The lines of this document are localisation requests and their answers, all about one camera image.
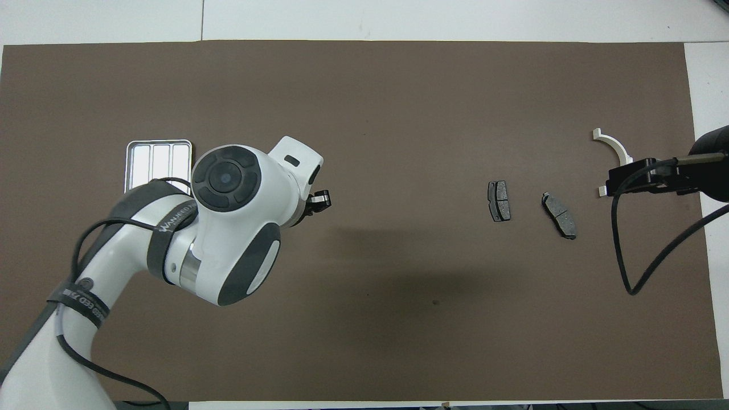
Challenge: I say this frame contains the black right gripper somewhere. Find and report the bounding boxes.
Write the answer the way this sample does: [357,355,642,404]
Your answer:
[605,126,729,203]

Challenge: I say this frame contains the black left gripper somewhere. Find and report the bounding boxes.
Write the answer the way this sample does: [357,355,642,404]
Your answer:
[296,190,332,222]

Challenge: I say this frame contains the silver metal tray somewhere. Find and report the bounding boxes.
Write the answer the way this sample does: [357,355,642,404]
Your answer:
[124,140,193,194]

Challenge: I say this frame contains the rounded dark brake pad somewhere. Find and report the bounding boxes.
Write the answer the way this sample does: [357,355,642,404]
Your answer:
[541,192,577,240]

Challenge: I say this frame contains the brown table mat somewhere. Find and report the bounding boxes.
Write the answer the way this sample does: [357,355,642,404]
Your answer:
[0,40,710,402]

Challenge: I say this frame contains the rectangular dark brake pad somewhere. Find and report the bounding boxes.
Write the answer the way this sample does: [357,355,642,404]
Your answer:
[488,181,511,222]

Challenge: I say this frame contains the white curved plastic bracket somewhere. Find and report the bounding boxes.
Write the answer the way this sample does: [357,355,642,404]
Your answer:
[592,128,634,199]

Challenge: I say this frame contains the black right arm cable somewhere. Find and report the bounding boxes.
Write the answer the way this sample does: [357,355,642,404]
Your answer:
[611,159,729,297]

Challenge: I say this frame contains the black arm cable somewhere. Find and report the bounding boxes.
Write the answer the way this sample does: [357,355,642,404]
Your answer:
[611,159,729,297]
[54,177,197,410]

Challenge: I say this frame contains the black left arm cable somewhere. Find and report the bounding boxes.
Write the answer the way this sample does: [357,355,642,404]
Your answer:
[54,177,197,410]

